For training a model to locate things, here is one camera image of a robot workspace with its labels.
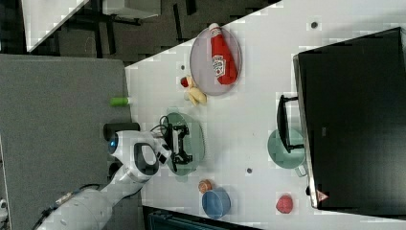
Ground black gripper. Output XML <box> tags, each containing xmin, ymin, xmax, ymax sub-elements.
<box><xmin>164</xmin><ymin>124</ymin><xmax>192</xmax><ymax>165</ymax></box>

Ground green oval strainer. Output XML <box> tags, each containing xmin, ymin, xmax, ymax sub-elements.
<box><xmin>160</xmin><ymin>107</ymin><xmax>205</xmax><ymax>182</ymax></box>

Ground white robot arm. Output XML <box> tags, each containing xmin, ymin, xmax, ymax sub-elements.
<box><xmin>32</xmin><ymin>123</ymin><xmax>192</xmax><ymax>230</ymax></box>

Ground toy peeled banana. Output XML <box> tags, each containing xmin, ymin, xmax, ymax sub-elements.
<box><xmin>185</xmin><ymin>76</ymin><xmax>207</xmax><ymax>105</ymax></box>

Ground toy strawberry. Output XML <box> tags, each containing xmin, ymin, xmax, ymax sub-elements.
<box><xmin>180</xmin><ymin>78</ymin><xmax>189</xmax><ymax>87</ymax></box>

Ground toy orange slice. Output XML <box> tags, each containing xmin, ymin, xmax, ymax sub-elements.
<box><xmin>198</xmin><ymin>179</ymin><xmax>212</xmax><ymax>194</ymax></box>

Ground green cylinder object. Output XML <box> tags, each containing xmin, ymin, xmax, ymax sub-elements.
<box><xmin>109</xmin><ymin>98</ymin><xmax>129</xmax><ymax>106</ymax></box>

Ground grey round plate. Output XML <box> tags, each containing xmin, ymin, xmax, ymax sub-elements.
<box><xmin>190</xmin><ymin>29</ymin><xmax>242</xmax><ymax>96</ymax></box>

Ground blue bowl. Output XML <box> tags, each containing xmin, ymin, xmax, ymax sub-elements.
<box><xmin>202</xmin><ymin>188</ymin><xmax>231</xmax><ymax>219</ymax></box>

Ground plush ketchup bottle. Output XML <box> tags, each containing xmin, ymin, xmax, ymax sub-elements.
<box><xmin>209</xmin><ymin>23</ymin><xmax>237</xmax><ymax>85</ymax></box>

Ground black bin with blue edge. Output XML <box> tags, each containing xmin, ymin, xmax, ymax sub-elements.
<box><xmin>143</xmin><ymin>206</ymin><xmax>259</xmax><ymax>230</ymax></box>

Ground green mug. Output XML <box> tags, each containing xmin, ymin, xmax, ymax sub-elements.
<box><xmin>267</xmin><ymin>129</ymin><xmax>306</xmax><ymax>177</ymax></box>

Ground toy red fruit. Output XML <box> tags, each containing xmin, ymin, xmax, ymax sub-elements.
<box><xmin>276</xmin><ymin>195</ymin><xmax>293</xmax><ymax>214</ymax></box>

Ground toaster oven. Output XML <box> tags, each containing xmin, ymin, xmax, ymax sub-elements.
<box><xmin>277</xmin><ymin>27</ymin><xmax>406</xmax><ymax>219</ymax></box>

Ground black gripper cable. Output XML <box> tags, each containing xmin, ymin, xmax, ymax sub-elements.
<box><xmin>149</xmin><ymin>115</ymin><xmax>171</xmax><ymax>135</ymax></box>

